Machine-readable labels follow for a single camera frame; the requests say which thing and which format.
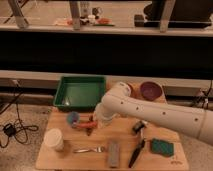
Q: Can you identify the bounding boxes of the red chili pepper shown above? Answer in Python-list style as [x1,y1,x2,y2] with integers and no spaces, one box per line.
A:
[73,121,98,129]

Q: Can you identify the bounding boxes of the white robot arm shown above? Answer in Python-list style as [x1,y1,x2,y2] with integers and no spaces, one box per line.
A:
[94,82,213,146]

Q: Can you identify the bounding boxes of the green plastic tray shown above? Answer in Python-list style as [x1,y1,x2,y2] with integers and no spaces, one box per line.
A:
[53,76,106,111]

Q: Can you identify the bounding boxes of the brown bowl with white inside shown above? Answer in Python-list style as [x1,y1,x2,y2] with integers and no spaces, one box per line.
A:
[127,83,135,98]

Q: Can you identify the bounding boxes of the purple bowl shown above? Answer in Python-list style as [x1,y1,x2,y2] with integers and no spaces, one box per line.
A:
[140,82,163,101]

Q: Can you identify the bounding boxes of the blue plastic cup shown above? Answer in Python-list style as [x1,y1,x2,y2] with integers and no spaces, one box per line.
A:
[67,111,80,128]

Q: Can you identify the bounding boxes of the bunch of dark grapes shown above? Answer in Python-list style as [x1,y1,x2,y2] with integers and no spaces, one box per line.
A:
[86,116,93,136]

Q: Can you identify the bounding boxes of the grey rectangular block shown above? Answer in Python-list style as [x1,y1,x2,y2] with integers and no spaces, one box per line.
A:
[108,141,120,168]

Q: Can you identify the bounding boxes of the wooden table board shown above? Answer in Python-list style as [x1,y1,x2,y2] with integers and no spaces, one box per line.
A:
[35,81,190,171]

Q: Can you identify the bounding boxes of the silver metal fork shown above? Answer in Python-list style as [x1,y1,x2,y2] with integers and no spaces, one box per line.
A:
[73,146,106,153]

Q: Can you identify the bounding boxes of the cluttered background items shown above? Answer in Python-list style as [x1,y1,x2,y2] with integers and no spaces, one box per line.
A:
[54,15,114,26]

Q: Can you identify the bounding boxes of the white paper cup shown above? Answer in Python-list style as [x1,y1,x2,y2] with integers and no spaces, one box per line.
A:
[44,128,64,151]

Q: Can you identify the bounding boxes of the green scrubbing sponge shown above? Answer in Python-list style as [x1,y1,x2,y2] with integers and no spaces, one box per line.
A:
[151,139,174,157]

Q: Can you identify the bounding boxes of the black power adapter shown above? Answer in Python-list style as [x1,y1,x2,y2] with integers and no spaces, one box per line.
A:
[3,123,16,137]

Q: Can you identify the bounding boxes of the black handled knife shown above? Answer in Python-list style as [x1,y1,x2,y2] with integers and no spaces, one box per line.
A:
[128,129,145,168]

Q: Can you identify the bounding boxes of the black power cable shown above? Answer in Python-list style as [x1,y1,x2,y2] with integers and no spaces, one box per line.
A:
[0,80,40,149]

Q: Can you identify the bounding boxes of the black cables at right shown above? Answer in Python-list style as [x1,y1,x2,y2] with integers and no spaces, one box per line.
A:
[190,79,213,113]

